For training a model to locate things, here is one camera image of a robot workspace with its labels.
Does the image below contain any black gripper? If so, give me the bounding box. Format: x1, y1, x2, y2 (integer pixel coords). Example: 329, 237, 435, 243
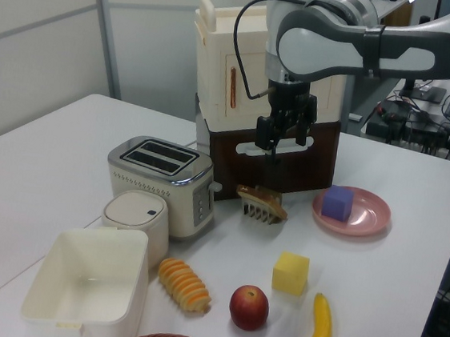
252, 77, 321, 172

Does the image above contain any purple foam cube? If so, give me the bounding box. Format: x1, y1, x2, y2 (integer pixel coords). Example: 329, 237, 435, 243
319, 184, 356, 223

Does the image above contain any yellow foam cube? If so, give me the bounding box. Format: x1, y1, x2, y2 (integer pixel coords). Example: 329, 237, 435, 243
270, 250, 311, 298

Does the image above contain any brown drawer box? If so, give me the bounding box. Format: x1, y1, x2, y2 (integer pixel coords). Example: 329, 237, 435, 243
184, 91, 344, 214

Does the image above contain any toast slice in rack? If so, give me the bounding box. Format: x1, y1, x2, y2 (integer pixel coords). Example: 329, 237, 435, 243
231, 183, 291, 228

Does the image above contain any pink plastic plate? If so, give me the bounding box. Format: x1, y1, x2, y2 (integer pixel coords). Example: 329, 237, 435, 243
308, 182, 395, 241

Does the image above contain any black monitor stand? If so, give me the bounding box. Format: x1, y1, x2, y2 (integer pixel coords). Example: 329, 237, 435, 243
396, 12, 450, 105

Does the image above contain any cream silver toaster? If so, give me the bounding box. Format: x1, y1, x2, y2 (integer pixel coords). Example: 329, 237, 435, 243
99, 131, 227, 245

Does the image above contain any wooden cabinet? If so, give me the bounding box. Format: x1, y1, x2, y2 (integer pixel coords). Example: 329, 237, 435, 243
383, 0, 413, 30

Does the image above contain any small white lidded trash can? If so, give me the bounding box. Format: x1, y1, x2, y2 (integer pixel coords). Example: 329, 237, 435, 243
97, 187, 175, 272

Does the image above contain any red toy apple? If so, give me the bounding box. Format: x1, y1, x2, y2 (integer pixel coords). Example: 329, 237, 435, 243
226, 283, 272, 334

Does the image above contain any orange white spiral toy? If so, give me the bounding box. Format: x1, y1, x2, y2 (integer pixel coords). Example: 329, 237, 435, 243
153, 256, 216, 315

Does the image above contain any yellow toy banana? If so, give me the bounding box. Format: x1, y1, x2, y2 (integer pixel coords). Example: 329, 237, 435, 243
271, 288, 336, 337

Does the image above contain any white square plastic bin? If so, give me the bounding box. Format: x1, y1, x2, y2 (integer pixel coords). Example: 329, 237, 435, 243
18, 218, 154, 337

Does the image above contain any cream toy cabinet with handles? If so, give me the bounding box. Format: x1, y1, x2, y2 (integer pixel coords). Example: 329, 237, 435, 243
183, 0, 353, 141

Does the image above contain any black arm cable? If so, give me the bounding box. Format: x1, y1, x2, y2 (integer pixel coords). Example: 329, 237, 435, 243
226, 0, 348, 108

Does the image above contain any black power strip with cables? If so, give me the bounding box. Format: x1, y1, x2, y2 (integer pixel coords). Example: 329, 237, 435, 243
363, 97, 450, 161

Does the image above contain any grey partition post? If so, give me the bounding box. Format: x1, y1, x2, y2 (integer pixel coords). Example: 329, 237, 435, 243
78, 0, 131, 100

